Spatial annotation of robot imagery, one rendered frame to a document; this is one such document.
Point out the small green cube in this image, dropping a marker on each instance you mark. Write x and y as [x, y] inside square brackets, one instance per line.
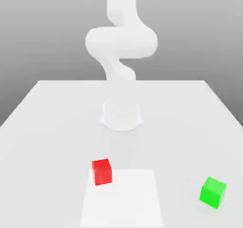
[212, 193]

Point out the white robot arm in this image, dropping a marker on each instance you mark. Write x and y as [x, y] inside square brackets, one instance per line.
[121, 42]

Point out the small red cube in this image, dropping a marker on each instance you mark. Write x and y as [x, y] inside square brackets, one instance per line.
[102, 172]

